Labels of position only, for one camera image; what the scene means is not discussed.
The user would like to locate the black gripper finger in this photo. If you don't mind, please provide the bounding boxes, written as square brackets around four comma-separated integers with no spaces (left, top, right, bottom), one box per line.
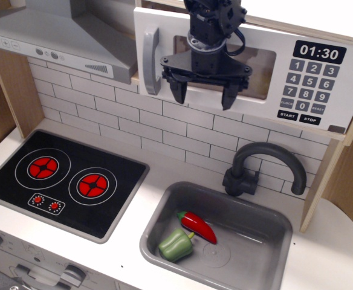
[221,84,239,110]
[169,79,188,104]

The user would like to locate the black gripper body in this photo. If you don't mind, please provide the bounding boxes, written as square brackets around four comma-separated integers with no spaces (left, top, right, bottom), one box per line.
[160,50,253,91]

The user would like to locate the white toy microwave door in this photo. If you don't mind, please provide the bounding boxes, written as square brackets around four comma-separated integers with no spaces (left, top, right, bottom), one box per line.
[134,7,353,134]

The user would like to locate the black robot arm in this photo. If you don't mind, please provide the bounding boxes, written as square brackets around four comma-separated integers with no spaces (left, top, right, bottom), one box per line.
[161,1,253,110]

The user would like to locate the wooden microwave cabinet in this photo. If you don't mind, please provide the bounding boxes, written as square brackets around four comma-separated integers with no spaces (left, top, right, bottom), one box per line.
[136,2,353,228]

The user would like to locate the dark grey toy faucet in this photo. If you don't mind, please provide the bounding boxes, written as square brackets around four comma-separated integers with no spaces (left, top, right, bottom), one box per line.
[222,142,307,196]

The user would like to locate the grey toy range hood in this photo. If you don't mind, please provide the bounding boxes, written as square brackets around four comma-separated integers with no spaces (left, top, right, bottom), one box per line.
[0,1,137,84]

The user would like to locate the red toy chili pepper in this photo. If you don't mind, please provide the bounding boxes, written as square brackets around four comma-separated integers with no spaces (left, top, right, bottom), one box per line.
[176,211,217,244]

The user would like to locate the black toy stovetop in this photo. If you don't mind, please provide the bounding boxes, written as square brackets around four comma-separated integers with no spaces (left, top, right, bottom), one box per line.
[0,130,149,243]

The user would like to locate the grey toy sink basin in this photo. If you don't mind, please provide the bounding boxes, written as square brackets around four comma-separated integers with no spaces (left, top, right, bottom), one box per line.
[140,182,293,289]

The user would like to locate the green toy bell pepper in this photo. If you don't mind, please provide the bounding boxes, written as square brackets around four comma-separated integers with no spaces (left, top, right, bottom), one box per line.
[158,228,195,262]

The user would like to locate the grey oven knob right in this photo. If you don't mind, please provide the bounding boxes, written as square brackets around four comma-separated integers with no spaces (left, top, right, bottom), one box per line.
[60,265,86,288]

